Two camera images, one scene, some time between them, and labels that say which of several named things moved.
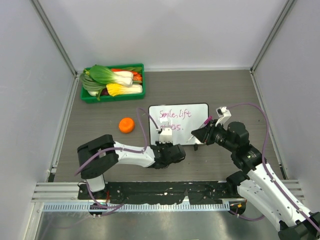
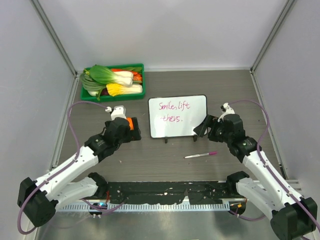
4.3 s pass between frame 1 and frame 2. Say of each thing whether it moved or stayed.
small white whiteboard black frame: moved
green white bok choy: stayed
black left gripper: moved
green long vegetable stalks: stayed
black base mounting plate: stayed
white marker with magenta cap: moved
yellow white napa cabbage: stayed
